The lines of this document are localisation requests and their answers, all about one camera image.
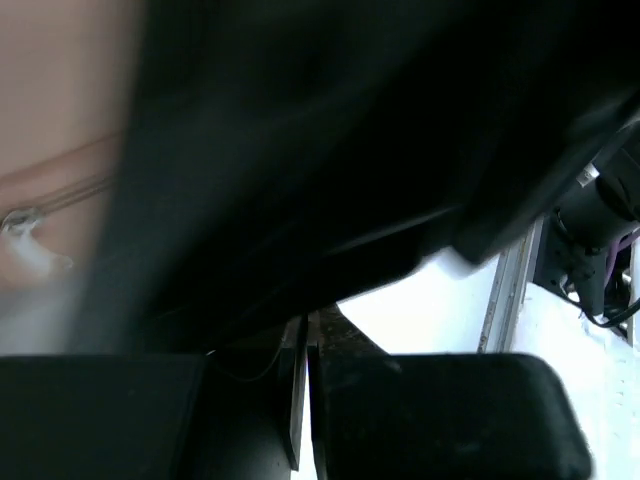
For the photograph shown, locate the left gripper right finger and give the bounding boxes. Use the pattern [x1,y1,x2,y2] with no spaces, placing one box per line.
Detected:
[308,309,593,479]

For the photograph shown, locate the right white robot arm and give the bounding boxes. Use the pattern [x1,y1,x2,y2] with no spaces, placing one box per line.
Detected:
[533,106,639,329]

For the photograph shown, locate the pink suitcase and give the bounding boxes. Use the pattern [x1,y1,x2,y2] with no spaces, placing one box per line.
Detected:
[1,1,639,355]

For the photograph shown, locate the aluminium frame rail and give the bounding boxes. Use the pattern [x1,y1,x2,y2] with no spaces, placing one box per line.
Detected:
[477,219,543,353]

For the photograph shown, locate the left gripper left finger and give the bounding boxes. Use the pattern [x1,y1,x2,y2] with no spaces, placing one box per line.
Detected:
[1,318,308,479]

